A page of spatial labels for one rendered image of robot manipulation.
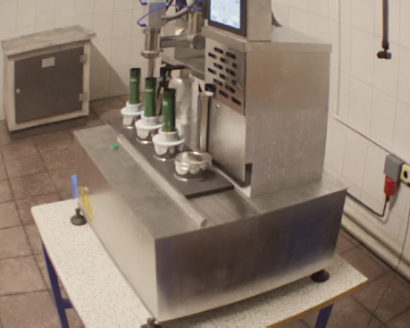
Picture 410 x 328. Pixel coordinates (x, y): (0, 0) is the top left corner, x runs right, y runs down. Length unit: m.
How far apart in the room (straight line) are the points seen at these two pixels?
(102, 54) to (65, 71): 0.87
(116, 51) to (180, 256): 4.11
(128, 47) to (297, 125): 4.02
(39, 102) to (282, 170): 3.24
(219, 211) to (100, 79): 4.05
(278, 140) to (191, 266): 0.31
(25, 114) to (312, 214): 3.31
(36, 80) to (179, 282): 3.25
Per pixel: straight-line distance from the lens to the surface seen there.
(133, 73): 1.43
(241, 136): 1.10
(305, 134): 1.18
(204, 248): 1.07
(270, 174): 1.16
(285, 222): 1.16
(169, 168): 1.24
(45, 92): 4.23
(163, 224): 1.05
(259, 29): 1.04
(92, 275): 1.37
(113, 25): 5.00
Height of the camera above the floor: 1.56
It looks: 25 degrees down
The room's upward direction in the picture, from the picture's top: 2 degrees clockwise
